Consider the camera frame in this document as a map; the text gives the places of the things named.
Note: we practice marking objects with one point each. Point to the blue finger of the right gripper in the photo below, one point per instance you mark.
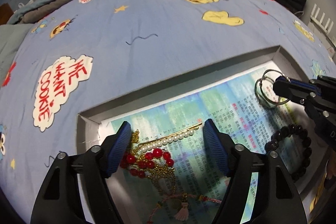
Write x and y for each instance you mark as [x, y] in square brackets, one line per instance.
[293, 90]
[313, 88]

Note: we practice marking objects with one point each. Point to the white wifi router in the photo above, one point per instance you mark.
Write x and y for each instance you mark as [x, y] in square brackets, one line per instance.
[324, 26]

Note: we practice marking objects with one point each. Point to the grey shallow cardboard tray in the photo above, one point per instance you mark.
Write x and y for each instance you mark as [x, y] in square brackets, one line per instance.
[223, 91]

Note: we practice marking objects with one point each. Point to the thin silver bangle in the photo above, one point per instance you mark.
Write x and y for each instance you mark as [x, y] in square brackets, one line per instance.
[265, 96]

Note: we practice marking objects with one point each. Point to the wooden headboard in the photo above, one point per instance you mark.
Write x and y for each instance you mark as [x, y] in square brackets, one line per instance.
[5, 13]

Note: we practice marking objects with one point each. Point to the pearl gold hair pin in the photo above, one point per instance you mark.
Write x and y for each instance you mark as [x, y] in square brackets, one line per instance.
[168, 139]

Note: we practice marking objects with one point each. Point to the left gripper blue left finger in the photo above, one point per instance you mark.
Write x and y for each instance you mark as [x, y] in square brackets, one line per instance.
[58, 200]

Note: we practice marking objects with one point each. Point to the grey green pillow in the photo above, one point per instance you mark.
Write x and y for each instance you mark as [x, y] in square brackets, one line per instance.
[11, 37]

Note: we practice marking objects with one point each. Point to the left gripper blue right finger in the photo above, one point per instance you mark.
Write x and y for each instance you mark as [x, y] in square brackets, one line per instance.
[277, 199]

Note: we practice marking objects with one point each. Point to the blue cartoon bed sheet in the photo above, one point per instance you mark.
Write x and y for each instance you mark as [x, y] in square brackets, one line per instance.
[88, 52]

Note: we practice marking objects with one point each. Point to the blue green printed paper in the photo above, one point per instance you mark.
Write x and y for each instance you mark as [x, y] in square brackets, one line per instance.
[291, 141]

